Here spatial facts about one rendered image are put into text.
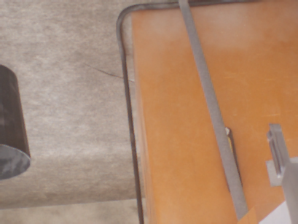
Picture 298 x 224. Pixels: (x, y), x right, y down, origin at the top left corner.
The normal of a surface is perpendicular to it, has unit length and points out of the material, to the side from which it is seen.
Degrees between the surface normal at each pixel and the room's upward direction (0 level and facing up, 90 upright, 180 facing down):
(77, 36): 0
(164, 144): 90
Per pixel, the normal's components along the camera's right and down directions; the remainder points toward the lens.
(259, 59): 0.00, -0.44
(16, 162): -0.54, -0.17
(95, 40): 0.11, 0.89
